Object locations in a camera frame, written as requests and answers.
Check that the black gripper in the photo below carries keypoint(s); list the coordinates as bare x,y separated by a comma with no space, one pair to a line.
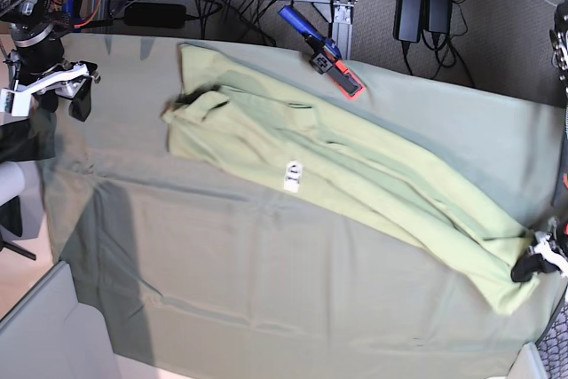
549,253

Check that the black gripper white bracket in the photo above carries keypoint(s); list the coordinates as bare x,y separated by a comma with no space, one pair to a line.
62,80

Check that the light green T-shirt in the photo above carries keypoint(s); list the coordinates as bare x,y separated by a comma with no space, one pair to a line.
258,128

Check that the dark green cloth at left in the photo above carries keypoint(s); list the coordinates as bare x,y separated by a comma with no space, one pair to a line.
31,139

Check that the white cylinder at left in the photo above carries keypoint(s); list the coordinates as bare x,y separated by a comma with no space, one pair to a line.
12,181

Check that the blue orange clamp left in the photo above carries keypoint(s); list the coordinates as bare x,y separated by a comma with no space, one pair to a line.
85,15

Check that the blue orange clamp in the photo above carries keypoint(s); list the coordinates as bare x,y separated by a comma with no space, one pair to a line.
85,15
326,58

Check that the black power brick left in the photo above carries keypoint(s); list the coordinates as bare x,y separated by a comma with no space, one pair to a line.
153,15

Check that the sage green table cloth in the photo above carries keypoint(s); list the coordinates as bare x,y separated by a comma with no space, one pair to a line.
211,276

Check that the grey box bottom left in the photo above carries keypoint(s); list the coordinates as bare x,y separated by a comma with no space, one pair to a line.
50,334

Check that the blue orange clamp centre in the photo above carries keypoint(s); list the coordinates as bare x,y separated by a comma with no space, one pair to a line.
326,58

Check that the black power adapter right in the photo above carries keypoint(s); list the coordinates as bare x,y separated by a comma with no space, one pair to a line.
408,20

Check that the white wrist camera side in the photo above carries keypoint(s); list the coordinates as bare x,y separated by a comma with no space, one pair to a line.
16,103

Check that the robot arm with orange cables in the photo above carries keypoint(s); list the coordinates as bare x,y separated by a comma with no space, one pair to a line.
36,28

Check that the aluminium frame post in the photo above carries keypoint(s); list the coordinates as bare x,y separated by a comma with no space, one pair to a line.
342,12

